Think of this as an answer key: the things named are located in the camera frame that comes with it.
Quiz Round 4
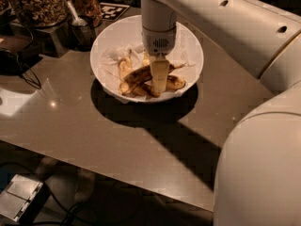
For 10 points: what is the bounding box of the black white fiducial marker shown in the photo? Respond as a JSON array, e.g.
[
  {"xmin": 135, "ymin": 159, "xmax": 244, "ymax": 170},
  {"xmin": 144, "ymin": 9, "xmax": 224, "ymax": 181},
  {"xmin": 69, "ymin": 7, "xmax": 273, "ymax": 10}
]
[{"xmin": 100, "ymin": 2, "xmax": 130, "ymax": 22}]

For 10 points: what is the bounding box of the right lower banana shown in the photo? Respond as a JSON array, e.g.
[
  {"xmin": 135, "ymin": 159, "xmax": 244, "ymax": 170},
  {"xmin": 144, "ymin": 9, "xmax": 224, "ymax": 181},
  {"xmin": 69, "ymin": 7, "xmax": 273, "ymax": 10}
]
[{"xmin": 166, "ymin": 75, "xmax": 186, "ymax": 90}]

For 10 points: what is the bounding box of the back upright banana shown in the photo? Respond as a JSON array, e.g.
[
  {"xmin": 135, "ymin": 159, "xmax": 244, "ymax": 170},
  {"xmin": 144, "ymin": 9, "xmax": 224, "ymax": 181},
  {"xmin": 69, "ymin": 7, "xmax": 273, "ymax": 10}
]
[{"xmin": 142, "ymin": 50, "xmax": 150, "ymax": 66}]

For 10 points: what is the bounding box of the black device with cables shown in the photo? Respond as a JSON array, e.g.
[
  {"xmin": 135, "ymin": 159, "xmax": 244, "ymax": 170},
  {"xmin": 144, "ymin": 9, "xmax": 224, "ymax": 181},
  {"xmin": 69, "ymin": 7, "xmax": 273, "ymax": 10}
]
[{"xmin": 0, "ymin": 22, "xmax": 42, "ymax": 89}]

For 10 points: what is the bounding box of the black floor cable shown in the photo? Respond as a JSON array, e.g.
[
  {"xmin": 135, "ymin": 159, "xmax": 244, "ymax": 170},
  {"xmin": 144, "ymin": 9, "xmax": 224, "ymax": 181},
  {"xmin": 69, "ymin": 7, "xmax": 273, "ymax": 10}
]
[{"xmin": 0, "ymin": 162, "xmax": 142, "ymax": 226}]

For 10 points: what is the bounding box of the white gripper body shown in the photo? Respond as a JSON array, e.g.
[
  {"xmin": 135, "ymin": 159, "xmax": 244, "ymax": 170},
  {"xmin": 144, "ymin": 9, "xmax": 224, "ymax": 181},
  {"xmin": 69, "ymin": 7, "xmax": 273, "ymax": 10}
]
[{"xmin": 141, "ymin": 27, "xmax": 177, "ymax": 56}]

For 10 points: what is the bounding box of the large glass nut jar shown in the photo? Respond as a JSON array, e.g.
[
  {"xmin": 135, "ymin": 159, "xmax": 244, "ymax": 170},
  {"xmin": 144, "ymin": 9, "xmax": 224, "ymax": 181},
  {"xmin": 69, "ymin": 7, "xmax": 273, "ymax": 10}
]
[{"xmin": 10, "ymin": 0, "xmax": 68, "ymax": 28}]

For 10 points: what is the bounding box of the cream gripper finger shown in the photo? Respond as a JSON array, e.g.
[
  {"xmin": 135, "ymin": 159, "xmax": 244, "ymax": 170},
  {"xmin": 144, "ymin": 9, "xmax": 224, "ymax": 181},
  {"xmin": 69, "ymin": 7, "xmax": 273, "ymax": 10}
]
[{"xmin": 150, "ymin": 56, "xmax": 169, "ymax": 93}]

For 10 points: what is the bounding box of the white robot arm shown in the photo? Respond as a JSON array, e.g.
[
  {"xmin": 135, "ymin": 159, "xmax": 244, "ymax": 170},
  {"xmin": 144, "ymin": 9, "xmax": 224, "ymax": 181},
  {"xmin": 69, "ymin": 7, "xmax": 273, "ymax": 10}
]
[{"xmin": 141, "ymin": 0, "xmax": 301, "ymax": 226}]

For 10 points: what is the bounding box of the white plastic spoon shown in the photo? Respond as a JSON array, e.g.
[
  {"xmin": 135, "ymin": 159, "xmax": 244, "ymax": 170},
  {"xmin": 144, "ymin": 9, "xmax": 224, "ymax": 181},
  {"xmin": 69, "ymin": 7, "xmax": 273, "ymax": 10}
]
[{"xmin": 65, "ymin": 0, "xmax": 87, "ymax": 26}]

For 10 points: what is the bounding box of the dark cup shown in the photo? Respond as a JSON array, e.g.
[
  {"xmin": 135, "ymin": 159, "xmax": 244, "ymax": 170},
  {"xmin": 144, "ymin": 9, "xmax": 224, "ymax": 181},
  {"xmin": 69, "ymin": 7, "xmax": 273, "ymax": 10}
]
[{"xmin": 68, "ymin": 15, "xmax": 96, "ymax": 51}]

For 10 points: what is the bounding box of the grey box on floor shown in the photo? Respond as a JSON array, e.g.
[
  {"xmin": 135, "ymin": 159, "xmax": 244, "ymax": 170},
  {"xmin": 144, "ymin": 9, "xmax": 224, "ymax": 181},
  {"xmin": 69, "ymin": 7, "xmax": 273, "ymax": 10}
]
[{"xmin": 0, "ymin": 174, "xmax": 50, "ymax": 224}]

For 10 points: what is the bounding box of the white bowl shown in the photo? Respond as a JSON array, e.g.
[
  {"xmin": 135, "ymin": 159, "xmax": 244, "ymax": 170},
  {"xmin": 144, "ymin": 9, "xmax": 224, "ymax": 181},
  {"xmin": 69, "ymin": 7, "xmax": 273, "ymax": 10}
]
[{"xmin": 90, "ymin": 15, "xmax": 204, "ymax": 104}]

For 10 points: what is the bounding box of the bottom front banana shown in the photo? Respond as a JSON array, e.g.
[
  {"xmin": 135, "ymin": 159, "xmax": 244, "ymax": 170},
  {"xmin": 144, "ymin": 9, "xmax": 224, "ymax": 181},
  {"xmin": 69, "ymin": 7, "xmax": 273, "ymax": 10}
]
[{"xmin": 133, "ymin": 84, "xmax": 160, "ymax": 98}]

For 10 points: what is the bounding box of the white paper napkin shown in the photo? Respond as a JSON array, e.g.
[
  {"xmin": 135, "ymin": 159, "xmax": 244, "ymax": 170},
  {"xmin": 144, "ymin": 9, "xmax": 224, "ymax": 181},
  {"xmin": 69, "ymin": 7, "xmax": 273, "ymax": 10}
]
[{"xmin": 91, "ymin": 24, "xmax": 203, "ymax": 104}]

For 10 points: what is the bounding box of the left small banana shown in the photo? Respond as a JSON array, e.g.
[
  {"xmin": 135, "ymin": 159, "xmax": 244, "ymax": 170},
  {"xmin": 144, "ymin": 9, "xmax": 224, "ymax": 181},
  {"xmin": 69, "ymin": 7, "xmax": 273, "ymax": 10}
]
[{"xmin": 119, "ymin": 50, "xmax": 133, "ymax": 79}]

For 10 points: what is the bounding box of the grey metal block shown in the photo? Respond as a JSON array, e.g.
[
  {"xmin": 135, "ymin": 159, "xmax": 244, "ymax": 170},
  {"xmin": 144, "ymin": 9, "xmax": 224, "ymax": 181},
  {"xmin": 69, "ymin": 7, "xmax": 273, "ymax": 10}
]
[{"xmin": 33, "ymin": 23, "xmax": 69, "ymax": 57}]

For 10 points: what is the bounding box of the small glass nut jar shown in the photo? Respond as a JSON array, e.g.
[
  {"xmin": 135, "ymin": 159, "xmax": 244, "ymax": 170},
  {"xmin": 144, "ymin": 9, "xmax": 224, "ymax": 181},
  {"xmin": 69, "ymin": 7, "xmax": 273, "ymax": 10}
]
[{"xmin": 72, "ymin": 0, "xmax": 103, "ymax": 27}]

